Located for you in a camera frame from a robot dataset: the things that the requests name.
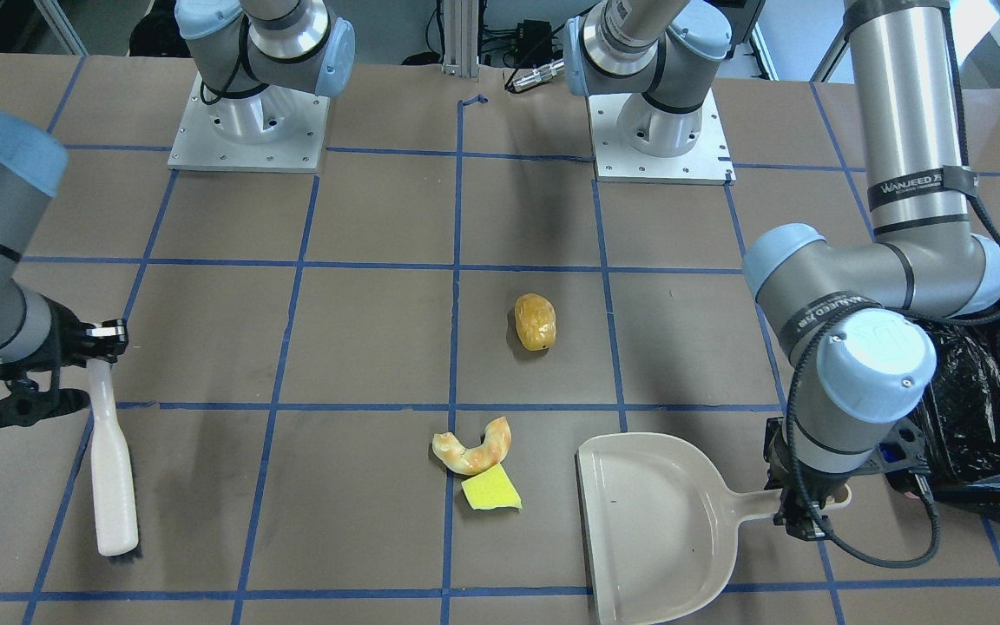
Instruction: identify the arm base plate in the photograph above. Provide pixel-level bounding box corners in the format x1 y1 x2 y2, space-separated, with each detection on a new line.
168 76 331 174
587 91 737 186

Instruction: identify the white hand brush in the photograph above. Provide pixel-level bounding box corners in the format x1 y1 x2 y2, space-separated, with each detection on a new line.
86 318 140 559

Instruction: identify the orange peel piece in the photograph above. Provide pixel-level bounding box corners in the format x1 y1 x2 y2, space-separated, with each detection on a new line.
430 416 512 476

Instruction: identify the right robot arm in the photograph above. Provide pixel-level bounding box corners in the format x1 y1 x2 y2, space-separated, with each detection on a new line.
0 1 357 428

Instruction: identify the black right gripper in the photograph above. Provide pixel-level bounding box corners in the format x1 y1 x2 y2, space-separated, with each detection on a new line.
0 299 128 428

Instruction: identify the yellow sponge piece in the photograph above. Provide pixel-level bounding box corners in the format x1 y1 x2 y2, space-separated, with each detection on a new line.
462 464 523 510

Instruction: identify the pink bin with black bag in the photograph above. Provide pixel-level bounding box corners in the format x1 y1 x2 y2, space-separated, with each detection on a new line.
910 320 1000 523

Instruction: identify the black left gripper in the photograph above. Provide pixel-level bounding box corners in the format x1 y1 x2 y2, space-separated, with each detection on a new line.
763 417 930 541

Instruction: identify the yellow crumpled paper ball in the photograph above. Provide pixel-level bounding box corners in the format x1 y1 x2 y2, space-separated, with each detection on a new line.
513 293 558 352

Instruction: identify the beige plastic dustpan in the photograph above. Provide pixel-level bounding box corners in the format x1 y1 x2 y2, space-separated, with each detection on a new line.
576 432 823 624

